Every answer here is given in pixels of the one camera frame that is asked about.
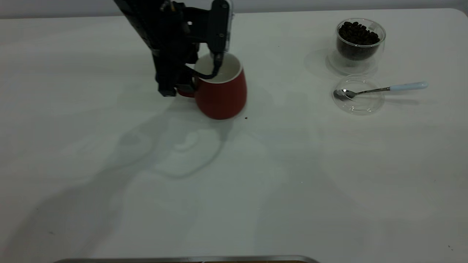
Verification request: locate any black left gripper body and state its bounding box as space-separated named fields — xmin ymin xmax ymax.
xmin=152 ymin=1 xmax=201 ymax=70

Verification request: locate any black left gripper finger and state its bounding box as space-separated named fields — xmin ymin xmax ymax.
xmin=178 ymin=68 xmax=198 ymax=94
xmin=157 ymin=68 xmax=180 ymax=98

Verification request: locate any red ceramic mug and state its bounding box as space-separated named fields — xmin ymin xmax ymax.
xmin=177 ymin=52 xmax=248 ymax=120

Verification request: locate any spoon with pale blue handle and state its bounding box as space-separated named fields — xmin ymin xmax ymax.
xmin=333 ymin=82 xmax=429 ymax=101

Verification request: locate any clear glass lid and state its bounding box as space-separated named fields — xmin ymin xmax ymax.
xmin=332 ymin=75 xmax=385 ymax=115

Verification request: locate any coffee bean pile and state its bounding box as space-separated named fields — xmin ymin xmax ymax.
xmin=338 ymin=22 xmax=381 ymax=61

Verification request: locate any grey metal edge strip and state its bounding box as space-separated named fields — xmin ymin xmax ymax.
xmin=53 ymin=255 xmax=320 ymax=263

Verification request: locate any black left camera cable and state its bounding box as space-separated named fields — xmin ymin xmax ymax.
xmin=185 ymin=55 xmax=223 ymax=80

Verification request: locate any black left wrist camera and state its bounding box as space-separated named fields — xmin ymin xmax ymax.
xmin=206 ymin=0 xmax=233 ymax=68

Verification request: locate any clear double-wall glass cup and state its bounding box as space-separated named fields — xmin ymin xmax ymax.
xmin=327 ymin=18 xmax=386 ymax=76

